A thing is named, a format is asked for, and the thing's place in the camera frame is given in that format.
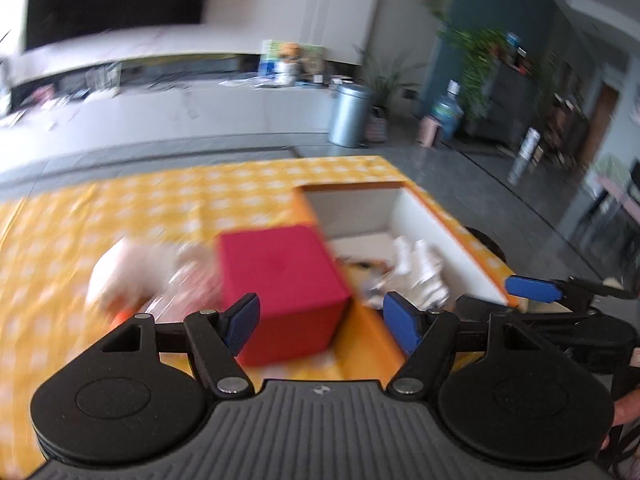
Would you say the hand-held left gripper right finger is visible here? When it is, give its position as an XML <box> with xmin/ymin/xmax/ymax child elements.
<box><xmin>383</xmin><ymin>292</ymin><xmax>546</xmax><ymax>396</ymax></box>

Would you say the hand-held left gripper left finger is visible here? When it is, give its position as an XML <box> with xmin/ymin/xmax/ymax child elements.
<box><xmin>100</xmin><ymin>294</ymin><xmax>262</xmax><ymax>397</ymax></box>

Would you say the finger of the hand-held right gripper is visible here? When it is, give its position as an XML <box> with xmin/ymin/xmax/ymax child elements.
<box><xmin>505</xmin><ymin>275</ymin><xmax>633</xmax><ymax>305</ymax></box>
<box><xmin>457</xmin><ymin>295</ymin><xmax>601</xmax><ymax>333</ymax></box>

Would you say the orange cardboard box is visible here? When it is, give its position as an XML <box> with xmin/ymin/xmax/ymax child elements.
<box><xmin>290</xmin><ymin>183</ymin><xmax>526</xmax><ymax>386</ymax></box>

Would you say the white tissue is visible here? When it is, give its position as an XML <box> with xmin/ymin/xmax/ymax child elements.
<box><xmin>390</xmin><ymin>237</ymin><xmax>451</xmax><ymax>311</ymax></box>

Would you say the clear pinkish plastic bag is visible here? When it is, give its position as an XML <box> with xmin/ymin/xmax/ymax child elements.
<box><xmin>150</xmin><ymin>260</ymin><xmax>223</xmax><ymax>317</ymax></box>

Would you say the crochet flower bouquet white wrap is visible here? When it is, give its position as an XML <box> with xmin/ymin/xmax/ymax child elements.
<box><xmin>85</xmin><ymin>237</ymin><xmax>221</xmax><ymax>321</ymax></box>

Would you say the red square box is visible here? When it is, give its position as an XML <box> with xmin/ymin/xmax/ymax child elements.
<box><xmin>216</xmin><ymin>225</ymin><xmax>353</xmax><ymax>367</ymax></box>

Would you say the dark round stool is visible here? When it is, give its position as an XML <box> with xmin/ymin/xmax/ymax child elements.
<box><xmin>465</xmin><ymin>227</ymin><xmax>508</xmax><ymax>266</ymax></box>

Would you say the white upright appliance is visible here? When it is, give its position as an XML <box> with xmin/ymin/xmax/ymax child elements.
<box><xmin>510</xmin><ymin>127</ymin><xmax>541</xmax><ymax>186</ymax></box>

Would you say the yellow checked tablecloth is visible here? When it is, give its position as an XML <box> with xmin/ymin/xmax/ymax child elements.
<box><xmin>0</xmin><ymin>155</ymin><xmax>506</xmax><ymax>480</ymax></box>

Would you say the pink space heater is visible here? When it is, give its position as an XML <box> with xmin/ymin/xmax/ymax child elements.
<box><xmin>419</xmin><ymin>116</ymin><xmax>443</xmax><ymax>147</ymax></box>

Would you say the dark grey cabinet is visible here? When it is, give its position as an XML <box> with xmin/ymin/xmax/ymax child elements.
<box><xmin>480</xmin><ymin>62</ymin><xmax>540</xmax><ymax>143</ymax></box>

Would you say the blue water jug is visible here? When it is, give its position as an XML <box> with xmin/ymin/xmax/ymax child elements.
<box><xmin>432</xmin><ymin>80</ymin><xmax>466</xmax><ymax>141</ymax></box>

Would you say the woven basket bag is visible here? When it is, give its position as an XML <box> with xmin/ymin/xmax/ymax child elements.
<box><xmin>365</xmin><ymin>107</ymin><xmax>388</xmax><ymax>143</ymax></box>

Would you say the silver trash can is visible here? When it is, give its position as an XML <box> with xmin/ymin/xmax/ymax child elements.
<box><xmin>327</xmin><ymin>82</ymin><xmax>375</xmax><ymax>148</ymax></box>

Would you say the white marble television console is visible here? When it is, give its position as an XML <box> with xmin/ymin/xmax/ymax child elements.
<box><xmin>0</xmin><ymin>52</ymin><xmax>351</xmax><ymax>161</ymax></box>

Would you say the trailing pothos plant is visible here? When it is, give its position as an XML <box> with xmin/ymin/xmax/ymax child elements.
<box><xmin>440</xmin><ymin>27</ymin><xmax>506</xmax><ymax>121</ymax></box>

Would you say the long-leaf potted floor plant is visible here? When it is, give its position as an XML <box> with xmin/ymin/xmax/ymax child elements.
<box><xmin>355</xmin><ymin>45</ymin><xmax>426</xmax><ymax>111</ymax></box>

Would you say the brown teddy bear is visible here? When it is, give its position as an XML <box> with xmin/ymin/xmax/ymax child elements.
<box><xmin>277</xmin><ymin>42</ymin><xmax>303</xmax><ymax>81</ymax></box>

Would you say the green picture card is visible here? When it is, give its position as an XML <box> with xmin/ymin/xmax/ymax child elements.
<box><xmin>260</xmin><ymin>40</ymin><xmax>326</xmax><ymax>81</ymax></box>

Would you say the black flat television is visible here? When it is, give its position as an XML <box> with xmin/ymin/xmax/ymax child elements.
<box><xmin>25</xmin><ymin>0</ymin><xmax>211</xmax><ymax>52</ymax></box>

